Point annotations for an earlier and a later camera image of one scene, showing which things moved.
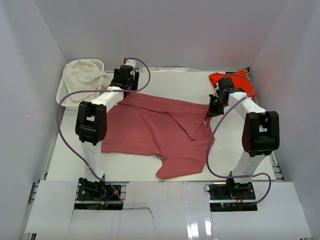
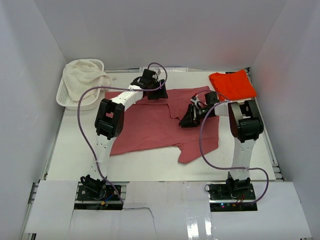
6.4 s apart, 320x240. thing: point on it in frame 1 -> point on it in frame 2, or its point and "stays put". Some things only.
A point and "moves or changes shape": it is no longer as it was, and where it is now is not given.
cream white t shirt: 84,75 stays put
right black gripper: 213,112 -> 188,120
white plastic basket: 68,104 stays put
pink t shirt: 176,132 moves or changes shape
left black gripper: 134,82 -> 161,93
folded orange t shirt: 239,79 stays put
